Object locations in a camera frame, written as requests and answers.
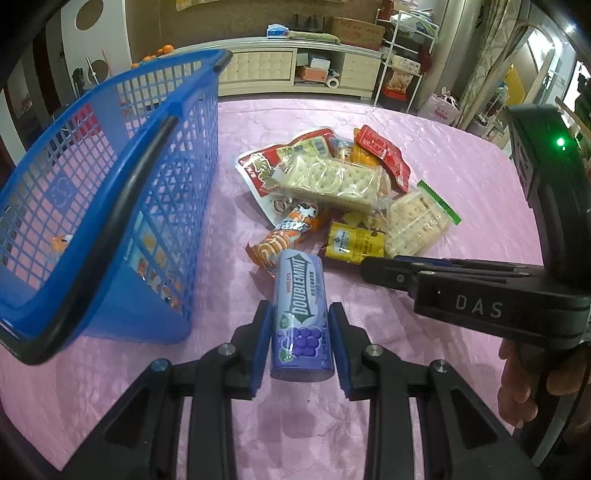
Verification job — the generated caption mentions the dark yellow snack packet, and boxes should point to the dark yellow snack packet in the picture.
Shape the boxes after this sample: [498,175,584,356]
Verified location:
[321,221,385,265]

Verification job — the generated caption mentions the cream TV cabinet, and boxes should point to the cream TV cabinet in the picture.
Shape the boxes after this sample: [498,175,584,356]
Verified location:
[170,37,382,101]

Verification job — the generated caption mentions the orange striped snack bar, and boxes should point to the orange striped snack bar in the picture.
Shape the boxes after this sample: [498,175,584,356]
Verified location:
[245,202,321,275]

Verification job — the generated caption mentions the brown cardboard box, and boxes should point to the brown cardboard box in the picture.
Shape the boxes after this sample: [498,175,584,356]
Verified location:
[328,17,385,50]

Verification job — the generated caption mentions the red pickle snack pouch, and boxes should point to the red pickle snack pouch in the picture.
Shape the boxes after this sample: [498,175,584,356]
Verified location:
[235,128,335,226]

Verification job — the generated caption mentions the pink gift bag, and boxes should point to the pink gift bag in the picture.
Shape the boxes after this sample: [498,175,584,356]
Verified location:
[418,87,460,125]

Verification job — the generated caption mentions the red snack packet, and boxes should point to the red snack packet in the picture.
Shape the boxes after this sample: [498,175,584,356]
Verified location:
[353,125,412,193]

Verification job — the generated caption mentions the green-edged cracker pack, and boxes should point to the green-edged cracker pack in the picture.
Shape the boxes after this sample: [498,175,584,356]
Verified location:
[385,180,462,259]

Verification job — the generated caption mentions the standing mirror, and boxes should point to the standing mirror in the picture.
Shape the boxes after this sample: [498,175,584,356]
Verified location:
[454,20,562,147]

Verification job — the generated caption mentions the white metal shelf rack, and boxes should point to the white metal shelf rack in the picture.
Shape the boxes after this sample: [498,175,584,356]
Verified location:
[374,2,440,113]

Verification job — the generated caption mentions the person's right hand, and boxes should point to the person's right hand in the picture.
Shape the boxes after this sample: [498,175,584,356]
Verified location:
[497,339,590,428]

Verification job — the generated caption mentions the oranges on cabinet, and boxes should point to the oranges on cabinet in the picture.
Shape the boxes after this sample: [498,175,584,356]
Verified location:
[130,44,175,69]

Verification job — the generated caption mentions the blue plastic basket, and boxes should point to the blue plastic basket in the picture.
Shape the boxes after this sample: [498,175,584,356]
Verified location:
[1,50,231,365]

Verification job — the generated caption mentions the large cracker pack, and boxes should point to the large cracker pack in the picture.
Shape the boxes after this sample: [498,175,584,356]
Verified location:
[263,153,392,214]

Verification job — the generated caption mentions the purple Doublemint gum can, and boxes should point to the purple Doublemint gum can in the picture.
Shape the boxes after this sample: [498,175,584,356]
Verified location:
[270,249,335,383]

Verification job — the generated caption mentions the orange bun snack packet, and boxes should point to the orange bun snack packet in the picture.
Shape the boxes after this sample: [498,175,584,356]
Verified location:
[329,136,380,167]

